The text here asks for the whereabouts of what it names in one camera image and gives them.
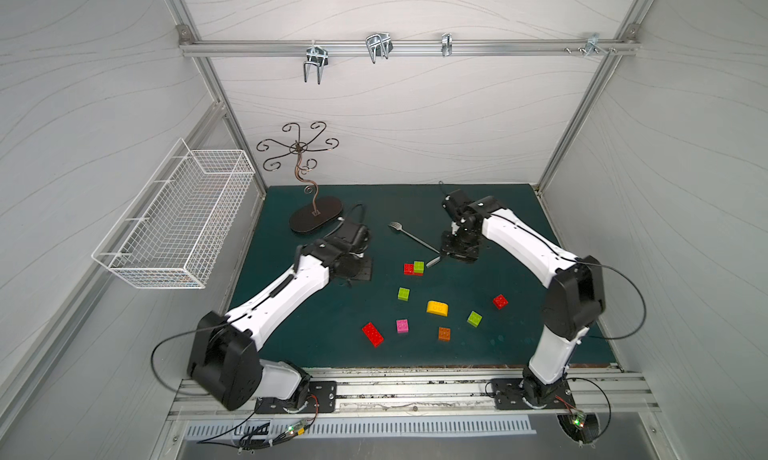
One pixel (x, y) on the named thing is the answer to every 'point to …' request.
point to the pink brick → (402, 326)
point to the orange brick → (444, 334)
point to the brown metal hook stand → (309, 218)
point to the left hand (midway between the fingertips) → (374, 270)
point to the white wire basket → (170, 232)
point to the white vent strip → (255, 431)
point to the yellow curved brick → (438, 308)
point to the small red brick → (408, 269)
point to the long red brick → (373, 335)
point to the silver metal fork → (433, 262)
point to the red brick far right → (500, 301)
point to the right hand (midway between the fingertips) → (452, 256)
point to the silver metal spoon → (399, 227)
